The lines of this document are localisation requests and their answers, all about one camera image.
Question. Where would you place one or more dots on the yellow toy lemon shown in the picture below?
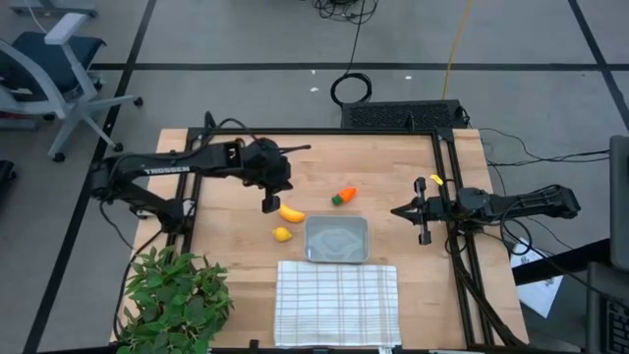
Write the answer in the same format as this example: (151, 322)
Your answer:
(282, 234)

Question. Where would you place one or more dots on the black aluminium table frame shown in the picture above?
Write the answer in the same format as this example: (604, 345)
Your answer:
(319, 132)

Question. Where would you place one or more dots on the grey tupperware container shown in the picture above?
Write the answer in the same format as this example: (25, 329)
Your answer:
(336, 241)

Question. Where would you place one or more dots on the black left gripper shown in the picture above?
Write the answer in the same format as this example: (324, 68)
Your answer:
(265, 164)

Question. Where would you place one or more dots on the black vented computer case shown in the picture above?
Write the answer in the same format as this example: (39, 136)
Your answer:
(393, 115)

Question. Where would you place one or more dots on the orange toy carrot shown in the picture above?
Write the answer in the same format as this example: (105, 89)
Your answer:
(346, 194)

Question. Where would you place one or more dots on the green potted plant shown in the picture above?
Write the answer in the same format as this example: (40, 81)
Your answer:
(172, 300)

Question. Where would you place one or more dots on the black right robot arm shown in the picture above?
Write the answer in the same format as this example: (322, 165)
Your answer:
(531, 202)

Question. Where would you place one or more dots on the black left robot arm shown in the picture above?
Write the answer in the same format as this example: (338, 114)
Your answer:
(162, 169)

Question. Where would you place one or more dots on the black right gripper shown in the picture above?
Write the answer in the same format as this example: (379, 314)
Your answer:
(435, 209)

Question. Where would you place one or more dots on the black keyboard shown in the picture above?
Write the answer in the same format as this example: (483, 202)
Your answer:
(609, 314)

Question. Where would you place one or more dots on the yellow toy banana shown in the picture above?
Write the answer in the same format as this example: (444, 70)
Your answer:
(291, 214)

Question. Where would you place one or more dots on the white paper sheets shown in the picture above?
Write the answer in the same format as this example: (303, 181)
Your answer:
(540, 292)

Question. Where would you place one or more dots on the grey office chair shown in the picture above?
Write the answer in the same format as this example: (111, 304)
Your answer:
(49, 64)

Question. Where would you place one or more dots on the small yellow tag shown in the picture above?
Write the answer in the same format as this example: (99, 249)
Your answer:
(436, 179)

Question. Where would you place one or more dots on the white checked kitchen towel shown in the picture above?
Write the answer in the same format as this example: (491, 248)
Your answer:
(336, 305)

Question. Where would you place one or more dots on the black desk beam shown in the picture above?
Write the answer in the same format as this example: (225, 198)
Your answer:
(560, 263)

